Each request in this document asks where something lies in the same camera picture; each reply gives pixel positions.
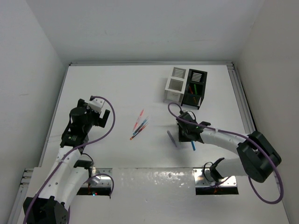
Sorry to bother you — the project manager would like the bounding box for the red clear pen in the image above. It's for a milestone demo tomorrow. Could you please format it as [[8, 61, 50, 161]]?
[[133, 109, 144, 132]]

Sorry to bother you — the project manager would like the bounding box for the light blue pencil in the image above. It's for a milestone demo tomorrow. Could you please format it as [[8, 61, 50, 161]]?
[[191, 141, 196, 151]]

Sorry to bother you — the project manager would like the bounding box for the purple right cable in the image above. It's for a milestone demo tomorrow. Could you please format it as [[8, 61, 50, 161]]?
[[168, 102, 285, 205]]

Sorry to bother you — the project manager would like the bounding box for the blue clear pen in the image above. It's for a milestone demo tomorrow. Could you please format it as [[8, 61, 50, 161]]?
[[133, 116, 150, 135]]

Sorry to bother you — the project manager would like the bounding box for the dark blue red pen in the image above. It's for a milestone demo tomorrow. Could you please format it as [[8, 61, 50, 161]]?
[[132, 122, 149, 138]]

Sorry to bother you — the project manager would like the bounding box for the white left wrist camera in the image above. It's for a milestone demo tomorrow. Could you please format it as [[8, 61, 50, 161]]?
[[87, 98, 105, 114]]

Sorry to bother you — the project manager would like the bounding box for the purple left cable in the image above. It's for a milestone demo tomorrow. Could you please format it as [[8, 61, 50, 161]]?
[[23, 95, 116, 224]]

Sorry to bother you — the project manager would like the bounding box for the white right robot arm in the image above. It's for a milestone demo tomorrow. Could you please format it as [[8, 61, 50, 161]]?
[[177, 112, 282, 183]]

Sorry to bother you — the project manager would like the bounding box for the black slotted container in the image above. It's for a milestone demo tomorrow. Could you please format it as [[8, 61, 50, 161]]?
[[181, 69, 207, 109]]

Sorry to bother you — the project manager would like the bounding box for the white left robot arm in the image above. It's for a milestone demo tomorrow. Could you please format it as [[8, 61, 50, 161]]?
[[23, 96, 115, 224]]

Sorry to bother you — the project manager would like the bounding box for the white slotted container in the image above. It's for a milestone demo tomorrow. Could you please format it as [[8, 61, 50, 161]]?
[[164, 67, 187, 103]]

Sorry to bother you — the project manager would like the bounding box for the purple cable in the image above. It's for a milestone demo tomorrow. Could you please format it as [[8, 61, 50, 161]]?
[[23, 95, 116, 224], [168, 102, 285, 205]]

